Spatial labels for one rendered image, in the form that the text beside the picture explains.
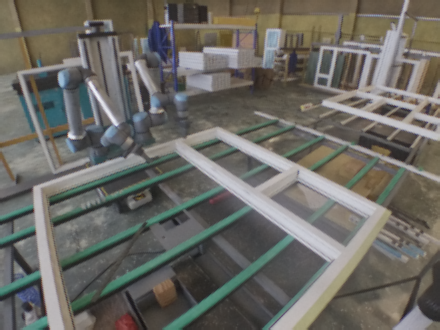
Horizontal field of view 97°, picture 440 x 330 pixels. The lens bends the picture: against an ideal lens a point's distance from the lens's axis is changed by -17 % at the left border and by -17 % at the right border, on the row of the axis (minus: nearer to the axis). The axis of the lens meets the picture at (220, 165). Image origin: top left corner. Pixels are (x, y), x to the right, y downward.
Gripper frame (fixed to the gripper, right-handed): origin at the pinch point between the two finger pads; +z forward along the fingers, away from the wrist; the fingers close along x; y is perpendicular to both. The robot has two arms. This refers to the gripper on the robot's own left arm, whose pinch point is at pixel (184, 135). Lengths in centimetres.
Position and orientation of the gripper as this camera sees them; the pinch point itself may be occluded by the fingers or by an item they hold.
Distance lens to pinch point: 188.8
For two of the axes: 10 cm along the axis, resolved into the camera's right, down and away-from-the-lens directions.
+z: 0.0, 8.6, 5.2
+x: -6.3, -4.0, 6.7
